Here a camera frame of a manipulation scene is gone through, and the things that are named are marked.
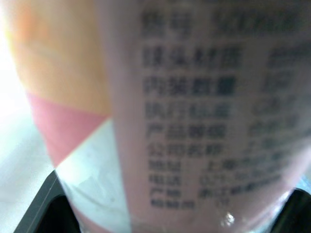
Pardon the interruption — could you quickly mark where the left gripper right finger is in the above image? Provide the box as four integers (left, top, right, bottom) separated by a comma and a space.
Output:
266, 189, 311, 233

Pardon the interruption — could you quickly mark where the pink orange patterned tube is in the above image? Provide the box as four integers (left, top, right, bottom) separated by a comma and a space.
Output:
0, 0, 311, 233

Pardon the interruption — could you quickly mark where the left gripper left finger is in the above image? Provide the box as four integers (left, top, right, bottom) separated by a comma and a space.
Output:
12, 169, 85, 233

